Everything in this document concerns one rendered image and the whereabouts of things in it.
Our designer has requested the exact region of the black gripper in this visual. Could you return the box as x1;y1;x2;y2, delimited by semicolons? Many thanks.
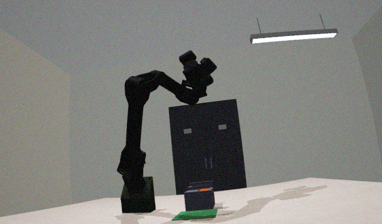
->
179;51;214;86

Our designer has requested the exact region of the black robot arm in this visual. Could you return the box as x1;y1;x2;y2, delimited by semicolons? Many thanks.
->
117;58;217;194

